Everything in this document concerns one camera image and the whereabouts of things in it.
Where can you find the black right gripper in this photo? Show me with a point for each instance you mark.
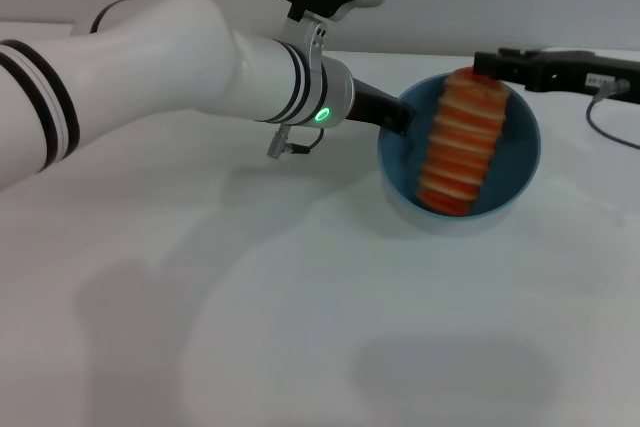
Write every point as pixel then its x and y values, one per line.
pixel 565 72

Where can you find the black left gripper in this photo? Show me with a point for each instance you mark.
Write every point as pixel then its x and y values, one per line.
pixel 370 104

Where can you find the golden ridged bread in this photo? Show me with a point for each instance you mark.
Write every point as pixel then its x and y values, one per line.
pixel 462 147

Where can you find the blue bowl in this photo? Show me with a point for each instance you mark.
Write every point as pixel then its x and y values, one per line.
pixel 515 157

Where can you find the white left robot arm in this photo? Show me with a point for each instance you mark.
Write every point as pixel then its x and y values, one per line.
pixel 175 72

